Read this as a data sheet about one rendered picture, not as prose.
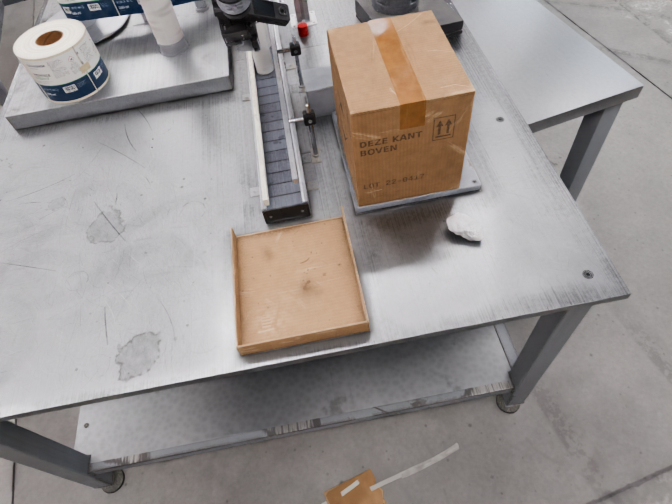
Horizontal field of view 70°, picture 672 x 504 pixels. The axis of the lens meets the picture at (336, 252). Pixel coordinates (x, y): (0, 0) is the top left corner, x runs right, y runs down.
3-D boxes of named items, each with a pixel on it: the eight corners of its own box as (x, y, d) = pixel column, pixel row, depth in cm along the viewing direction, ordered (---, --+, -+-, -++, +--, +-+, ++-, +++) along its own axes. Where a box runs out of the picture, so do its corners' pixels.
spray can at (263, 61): (256, 67, 142) (238, -3, 125) (273, 64, 142) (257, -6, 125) (257, 77, 139) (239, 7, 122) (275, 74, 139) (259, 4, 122)
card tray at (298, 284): (235, 237, 112) (230, 227, 108) (343, 216, 112) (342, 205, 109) (241, 356, 94) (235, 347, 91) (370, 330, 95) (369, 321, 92)
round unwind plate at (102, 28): (50, 11, 174) (48, 7, 174) (133, -4, 175) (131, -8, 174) (33, 58, 157) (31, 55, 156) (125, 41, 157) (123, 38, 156)
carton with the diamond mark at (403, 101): (337, 124, 128) (326, 28, 106) (425, 108, 128) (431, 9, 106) (358, 208, 111) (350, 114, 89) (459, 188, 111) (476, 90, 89)
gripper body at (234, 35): (222, 20, 118) (209, -12, 106) (256, 13, 118) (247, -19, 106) (227, 49, 117) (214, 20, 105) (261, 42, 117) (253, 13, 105)
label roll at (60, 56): (122, 72, 147) (99, 27, 135) (72, 110, 138) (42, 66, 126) (81, 56, 154) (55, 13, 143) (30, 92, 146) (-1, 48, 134)
